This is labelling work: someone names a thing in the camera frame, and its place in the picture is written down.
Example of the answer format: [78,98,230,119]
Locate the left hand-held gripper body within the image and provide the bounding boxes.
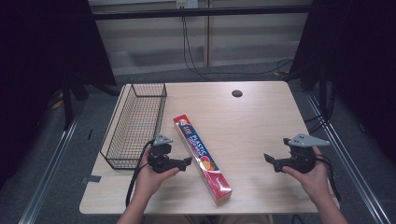
[147,133,177,175]

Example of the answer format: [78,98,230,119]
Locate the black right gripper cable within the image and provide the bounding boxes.
[315,153,342,203]

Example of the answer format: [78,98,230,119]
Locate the person's right hand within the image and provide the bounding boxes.
[281,146,332,203]

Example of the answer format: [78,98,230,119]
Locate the person's left hand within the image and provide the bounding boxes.
[134,146,181,201]

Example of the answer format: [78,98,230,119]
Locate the white wall socket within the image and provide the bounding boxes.
[175,0,199,9]

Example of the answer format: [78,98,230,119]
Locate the black wire basket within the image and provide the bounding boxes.
[99,80,168,171]

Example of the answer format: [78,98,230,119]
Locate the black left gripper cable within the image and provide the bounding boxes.
[124,139,156,208]

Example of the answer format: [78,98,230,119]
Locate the black hanging cable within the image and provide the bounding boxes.
[181,15,294,82]

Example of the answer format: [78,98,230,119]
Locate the grey tape patch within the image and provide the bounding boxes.
[79,175,103,185]

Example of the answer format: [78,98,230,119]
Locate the aluminium floor rail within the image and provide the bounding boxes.
[18,99,87,224]
[304,91,392,224]

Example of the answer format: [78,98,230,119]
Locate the black horizontal frame bar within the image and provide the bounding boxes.
[92,5,314,21]

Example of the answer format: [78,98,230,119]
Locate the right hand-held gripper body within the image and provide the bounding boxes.
[282,133,332,175]

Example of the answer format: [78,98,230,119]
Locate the red blue plastic wrap box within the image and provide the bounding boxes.
[173,114,233,206]

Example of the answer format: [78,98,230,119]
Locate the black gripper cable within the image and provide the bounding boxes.
[124,139,156,208]
[315,153,342,203]

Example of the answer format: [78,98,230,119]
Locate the black metal stand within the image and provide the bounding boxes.
[60,73,90,131]

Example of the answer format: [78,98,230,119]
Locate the dark curtain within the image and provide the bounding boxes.
[0,0,118,188]
[288,0,396,162]

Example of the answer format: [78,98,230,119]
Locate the black floor cables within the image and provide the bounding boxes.
[304,88,337,134]

